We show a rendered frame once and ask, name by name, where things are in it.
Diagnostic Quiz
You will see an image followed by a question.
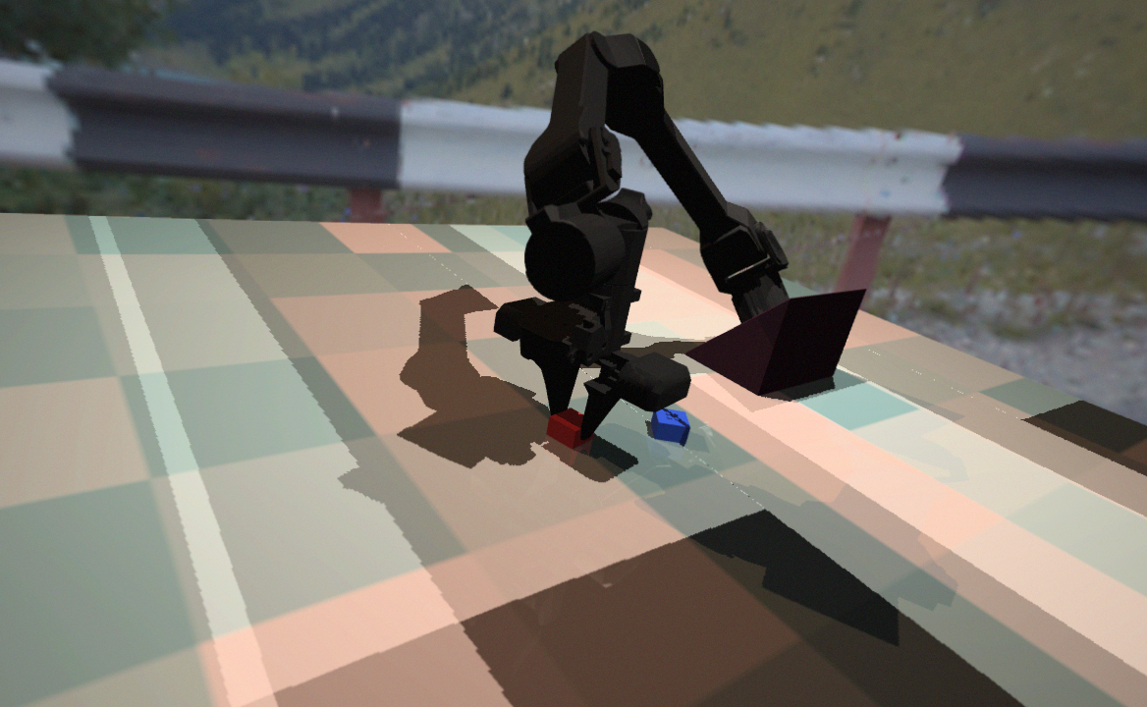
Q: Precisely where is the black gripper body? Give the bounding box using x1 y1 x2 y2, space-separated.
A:
494 282 690 412

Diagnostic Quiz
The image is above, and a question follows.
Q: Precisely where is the blue toy brick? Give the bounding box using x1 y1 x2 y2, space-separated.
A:
650 407 690 444

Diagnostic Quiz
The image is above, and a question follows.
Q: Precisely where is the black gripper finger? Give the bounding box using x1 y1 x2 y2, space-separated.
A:
580 376 621 441
535 362 582 415

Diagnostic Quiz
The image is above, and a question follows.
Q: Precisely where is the red block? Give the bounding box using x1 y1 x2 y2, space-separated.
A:
546 407 594 449

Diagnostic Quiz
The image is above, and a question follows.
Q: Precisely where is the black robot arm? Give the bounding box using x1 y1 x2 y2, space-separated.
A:
518 31 790 373

